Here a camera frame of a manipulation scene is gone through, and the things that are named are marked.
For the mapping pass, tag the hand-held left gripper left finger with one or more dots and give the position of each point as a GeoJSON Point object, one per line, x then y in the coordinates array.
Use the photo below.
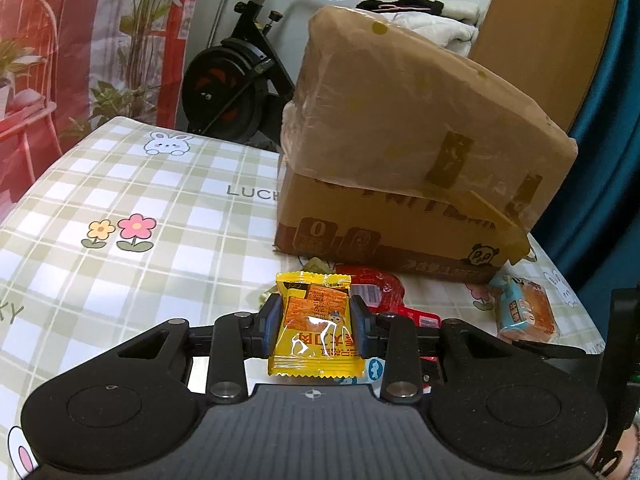
{"type": "Point", "coordinates": [272, 319]}

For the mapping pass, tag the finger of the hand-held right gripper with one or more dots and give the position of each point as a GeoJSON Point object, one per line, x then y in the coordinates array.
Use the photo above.
{"type": "Point", "coordinates": [550, 349]}

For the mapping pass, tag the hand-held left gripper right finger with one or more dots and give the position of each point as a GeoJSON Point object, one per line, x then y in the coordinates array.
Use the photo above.
{"type": "Point", "coordinates": [358, 325]}

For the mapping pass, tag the yellow snack packet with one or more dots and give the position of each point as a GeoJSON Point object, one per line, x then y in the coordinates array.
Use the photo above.
{"type": "Point", "coordinates": [315, 335]}

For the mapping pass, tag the brown cardboard box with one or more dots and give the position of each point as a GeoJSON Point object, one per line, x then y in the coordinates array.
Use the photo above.
{"type": "Point", "coordinates": [400, 240]}

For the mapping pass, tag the brown taped parcel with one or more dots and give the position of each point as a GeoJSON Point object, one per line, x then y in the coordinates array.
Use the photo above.
{"type": "Point", "coordinates": [400, 110]}

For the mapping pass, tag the blue orange snack packet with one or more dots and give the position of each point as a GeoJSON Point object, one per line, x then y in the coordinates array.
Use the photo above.
{"type": "Point", "coordinates": [525, 310]}

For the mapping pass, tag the white blue snack packet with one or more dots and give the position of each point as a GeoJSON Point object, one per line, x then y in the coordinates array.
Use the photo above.
{"type": "Point", "coordinates": [375, 369]}

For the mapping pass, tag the red snack packet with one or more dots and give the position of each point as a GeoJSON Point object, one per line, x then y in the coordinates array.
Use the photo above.
{"type": "Point", "coordinates": [390, 287]}

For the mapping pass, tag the pale yellow wrapper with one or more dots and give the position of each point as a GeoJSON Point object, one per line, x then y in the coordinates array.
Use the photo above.
{"type": "Point", "coordinates": [316, 264]}

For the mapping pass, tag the checked tablecloth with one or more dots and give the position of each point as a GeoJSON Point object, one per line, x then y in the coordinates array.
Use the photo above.
{"type": "Point", "coordinates": [150, 240]}

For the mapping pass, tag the teal curtain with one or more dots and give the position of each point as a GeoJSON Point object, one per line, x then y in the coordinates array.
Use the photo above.
{"type": "Point", "coordinates": [610, 160]}

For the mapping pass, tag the black exercise bike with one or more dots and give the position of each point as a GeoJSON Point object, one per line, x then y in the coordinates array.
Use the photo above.
{"type": "Point", "coordinates": [225, 90]}

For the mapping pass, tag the white quilted blanket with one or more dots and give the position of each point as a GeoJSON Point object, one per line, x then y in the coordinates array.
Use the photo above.
{"type": "Point", "coordinates": [450, 30]}

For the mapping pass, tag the wooden board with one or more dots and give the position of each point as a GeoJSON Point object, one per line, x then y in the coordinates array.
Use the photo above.
{"type": "Point", "coordinates": [540, 35]}

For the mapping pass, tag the black garment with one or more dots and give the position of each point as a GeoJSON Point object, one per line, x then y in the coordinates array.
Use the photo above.
{"type": "Point", "coordinates": [420, 2]}

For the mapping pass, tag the printed backdrop cloth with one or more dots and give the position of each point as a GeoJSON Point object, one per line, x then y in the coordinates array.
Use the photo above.
{"type": "Point", "coordinates": [75, 35]}

